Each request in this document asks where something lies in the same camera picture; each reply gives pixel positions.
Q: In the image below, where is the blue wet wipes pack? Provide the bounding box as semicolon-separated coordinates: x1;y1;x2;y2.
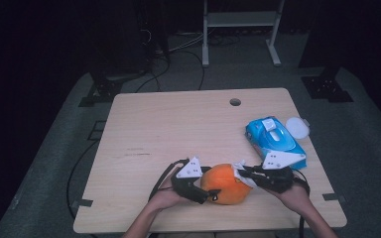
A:
244;115;309;171

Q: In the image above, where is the orange plush toy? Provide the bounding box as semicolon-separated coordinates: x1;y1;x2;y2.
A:
199;163;254;206

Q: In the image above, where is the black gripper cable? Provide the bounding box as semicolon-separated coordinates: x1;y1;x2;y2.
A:
147;159;191;202
292;169;313;238

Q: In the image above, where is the long black floor cable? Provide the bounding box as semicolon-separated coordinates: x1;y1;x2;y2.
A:
65;138;101;220

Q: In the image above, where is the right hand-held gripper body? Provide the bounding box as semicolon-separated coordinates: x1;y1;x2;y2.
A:
257;150;308;194

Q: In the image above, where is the person's right hand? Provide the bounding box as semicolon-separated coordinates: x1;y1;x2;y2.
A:
272;183;313;216

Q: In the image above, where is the black stand base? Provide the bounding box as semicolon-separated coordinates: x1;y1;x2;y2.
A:
300;64;355;104
77;69;148;108

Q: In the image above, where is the white wet wipe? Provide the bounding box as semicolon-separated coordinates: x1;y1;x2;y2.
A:
231;160;258;190

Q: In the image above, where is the white round plastic lid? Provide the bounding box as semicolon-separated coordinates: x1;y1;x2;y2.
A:
284;116;312;140

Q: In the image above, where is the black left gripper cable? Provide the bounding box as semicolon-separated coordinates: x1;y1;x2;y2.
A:
147;159;191;202

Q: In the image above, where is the white metal stand frame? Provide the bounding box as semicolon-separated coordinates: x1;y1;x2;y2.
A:
200;0;286;69

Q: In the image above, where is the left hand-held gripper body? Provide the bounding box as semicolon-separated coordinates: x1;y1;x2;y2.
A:
171;156;210;205

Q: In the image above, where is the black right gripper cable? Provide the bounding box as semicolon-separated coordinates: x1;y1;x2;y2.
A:
292;169;313;238

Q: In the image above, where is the person's left hand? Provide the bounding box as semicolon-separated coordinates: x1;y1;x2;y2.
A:
147;176;189;211

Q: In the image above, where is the black tape strip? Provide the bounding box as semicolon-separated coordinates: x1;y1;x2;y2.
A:
321;192;347;203
74;197;94;209

